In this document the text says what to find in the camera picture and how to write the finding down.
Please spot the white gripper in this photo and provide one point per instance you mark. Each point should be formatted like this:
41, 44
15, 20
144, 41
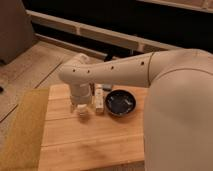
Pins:
80, 94

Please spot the small white ceramic cup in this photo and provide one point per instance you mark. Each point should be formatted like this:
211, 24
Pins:
82, 109

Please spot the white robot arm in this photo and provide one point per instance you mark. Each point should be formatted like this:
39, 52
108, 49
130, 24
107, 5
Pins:
178, 111

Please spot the white rectangular block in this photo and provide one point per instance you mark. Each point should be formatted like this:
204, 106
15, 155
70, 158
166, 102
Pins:
99, 102

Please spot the small grey object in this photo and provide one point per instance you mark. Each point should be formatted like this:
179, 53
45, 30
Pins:
107, 87

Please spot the black bowl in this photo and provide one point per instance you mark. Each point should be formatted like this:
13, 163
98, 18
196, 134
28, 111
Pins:
120, 102

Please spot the wooden board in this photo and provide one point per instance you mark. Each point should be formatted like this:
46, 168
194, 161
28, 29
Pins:
77, 143

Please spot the yellow-green mat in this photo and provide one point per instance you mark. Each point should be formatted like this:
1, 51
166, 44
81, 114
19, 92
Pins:
21, 150

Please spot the beige cabinet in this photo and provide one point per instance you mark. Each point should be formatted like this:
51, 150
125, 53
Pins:
16, 31

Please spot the white shelf rail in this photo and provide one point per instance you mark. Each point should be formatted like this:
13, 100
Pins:
99, 34

